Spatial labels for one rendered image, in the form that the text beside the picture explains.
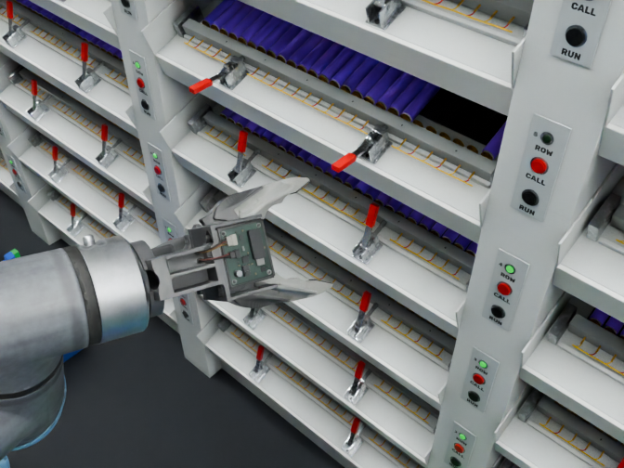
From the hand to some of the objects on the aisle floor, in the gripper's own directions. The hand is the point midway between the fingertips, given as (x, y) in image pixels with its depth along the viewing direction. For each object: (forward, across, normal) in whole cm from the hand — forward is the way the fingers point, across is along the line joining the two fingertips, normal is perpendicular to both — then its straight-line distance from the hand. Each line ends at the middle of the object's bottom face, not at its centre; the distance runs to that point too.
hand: (312, 233), depth 75 cm
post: (+46, -70, +51) cm, 98 cm away
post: (+25, -29, +104) cm, 111 cm away
